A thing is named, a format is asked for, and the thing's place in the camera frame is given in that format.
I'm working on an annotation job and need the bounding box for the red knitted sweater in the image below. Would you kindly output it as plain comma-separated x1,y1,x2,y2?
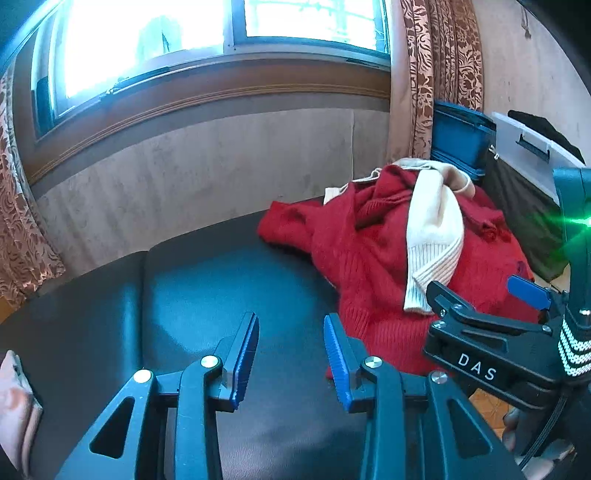
257,164,541,380

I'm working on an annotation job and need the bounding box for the folded pale pink cloth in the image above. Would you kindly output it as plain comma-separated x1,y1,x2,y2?
0,350,44,476

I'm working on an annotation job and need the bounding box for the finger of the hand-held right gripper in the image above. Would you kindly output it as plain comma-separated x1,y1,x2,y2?
507,274,567,320
426,280,553,336

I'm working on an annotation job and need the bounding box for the brown floral curtain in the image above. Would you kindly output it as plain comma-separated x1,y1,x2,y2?
0,69,68,308
399,0,485,162

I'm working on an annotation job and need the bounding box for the window with wooden frame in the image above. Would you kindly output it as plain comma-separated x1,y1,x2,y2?
32,0,393,139

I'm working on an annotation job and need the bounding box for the cream knitted sweater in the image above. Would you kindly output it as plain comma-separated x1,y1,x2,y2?
323,158,476,315

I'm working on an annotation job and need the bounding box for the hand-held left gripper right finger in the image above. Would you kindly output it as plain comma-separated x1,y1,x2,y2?
323,314,527,480

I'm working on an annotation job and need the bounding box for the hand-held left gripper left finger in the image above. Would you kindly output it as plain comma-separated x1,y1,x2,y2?
55,311,262,480

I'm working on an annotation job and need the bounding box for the storage box with white lid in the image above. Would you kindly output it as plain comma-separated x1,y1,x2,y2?
485,111,588,283

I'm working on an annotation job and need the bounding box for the blue storage bin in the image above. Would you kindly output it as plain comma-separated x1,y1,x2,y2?
431,99,497,182

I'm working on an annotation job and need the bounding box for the black padded bench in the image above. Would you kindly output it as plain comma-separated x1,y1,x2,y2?
0,194,509,480

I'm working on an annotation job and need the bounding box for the black cloth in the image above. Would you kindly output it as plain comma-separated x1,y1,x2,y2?
508,110,585,162

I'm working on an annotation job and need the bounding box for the person's right hand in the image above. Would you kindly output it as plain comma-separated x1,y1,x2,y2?
502,408,523,452

